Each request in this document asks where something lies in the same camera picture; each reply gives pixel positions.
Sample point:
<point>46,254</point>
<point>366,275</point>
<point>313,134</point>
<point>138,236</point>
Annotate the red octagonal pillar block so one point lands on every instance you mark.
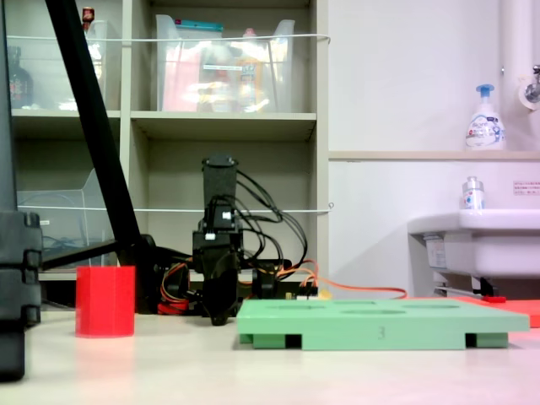
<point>105,301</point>

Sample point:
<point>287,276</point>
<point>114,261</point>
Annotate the green shape hole board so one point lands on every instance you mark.
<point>358,325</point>

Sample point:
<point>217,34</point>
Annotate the red base pad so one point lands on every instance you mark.
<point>173,307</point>

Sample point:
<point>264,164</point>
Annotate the black table clamp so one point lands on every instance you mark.
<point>264,284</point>

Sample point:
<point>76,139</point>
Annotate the beige shelf unit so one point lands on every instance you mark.
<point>219,126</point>

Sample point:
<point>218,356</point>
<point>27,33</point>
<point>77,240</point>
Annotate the black tripod leg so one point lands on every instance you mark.
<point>76,255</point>
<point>95,122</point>

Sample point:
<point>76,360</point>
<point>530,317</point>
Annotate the clear slanted plastic bin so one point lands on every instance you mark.
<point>63,219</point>

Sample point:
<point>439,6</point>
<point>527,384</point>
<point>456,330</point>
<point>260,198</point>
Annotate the orange bottle pink cap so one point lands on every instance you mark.
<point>250,80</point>

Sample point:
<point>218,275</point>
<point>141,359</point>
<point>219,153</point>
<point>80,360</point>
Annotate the large clear plastic bin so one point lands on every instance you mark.
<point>190,76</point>

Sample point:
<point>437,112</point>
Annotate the notched black stack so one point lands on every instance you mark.
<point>17,261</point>

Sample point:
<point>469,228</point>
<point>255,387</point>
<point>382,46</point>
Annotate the teal lidded package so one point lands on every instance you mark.
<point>198,28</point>

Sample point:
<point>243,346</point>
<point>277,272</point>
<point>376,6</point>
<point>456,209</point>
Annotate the dark grey upright panel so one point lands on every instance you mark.
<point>6,105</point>

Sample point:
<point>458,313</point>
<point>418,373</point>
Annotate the dark glass bottle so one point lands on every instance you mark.
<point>19,84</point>

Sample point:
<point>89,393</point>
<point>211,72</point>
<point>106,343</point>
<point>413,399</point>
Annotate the small clear sanitizer bottle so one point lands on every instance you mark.
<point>472,196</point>

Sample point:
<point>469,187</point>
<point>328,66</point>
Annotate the white sink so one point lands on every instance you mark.
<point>485,249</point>

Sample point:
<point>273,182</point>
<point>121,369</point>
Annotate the white blue soap pump bottle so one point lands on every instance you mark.
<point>485,126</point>

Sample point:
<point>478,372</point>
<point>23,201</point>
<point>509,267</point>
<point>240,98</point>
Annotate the metal faucet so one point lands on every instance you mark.
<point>532,90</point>

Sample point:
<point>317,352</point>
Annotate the red printed wall label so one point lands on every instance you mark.
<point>526,188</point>

